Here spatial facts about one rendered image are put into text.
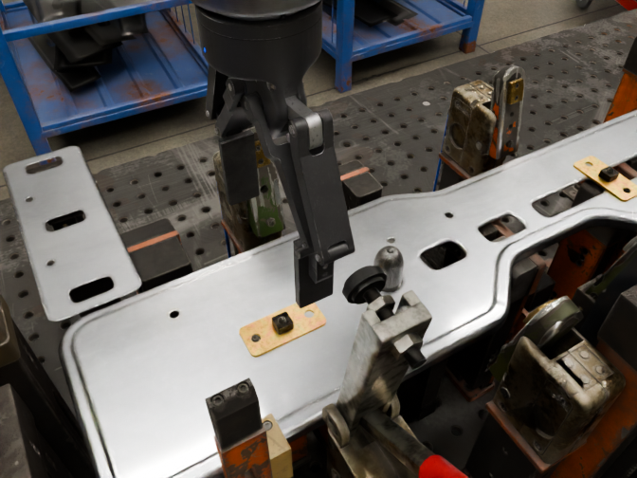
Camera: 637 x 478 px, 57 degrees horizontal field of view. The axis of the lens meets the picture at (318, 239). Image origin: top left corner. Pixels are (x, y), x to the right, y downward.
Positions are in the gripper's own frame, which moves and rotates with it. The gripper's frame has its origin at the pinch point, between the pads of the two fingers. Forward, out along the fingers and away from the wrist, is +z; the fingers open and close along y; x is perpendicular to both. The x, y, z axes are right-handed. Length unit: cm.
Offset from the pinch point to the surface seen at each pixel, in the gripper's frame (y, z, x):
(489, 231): 0.9, 14.5, -28.3
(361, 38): 181, 96, -131
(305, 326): -1.2, 13.1, -2.1
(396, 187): 39, 43, -45
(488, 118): 13.9, 9.4, -38.1
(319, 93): 174, 113, -104
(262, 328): 0.7, 13.1, 1.8
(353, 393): -15.2, 1.1, 1.7
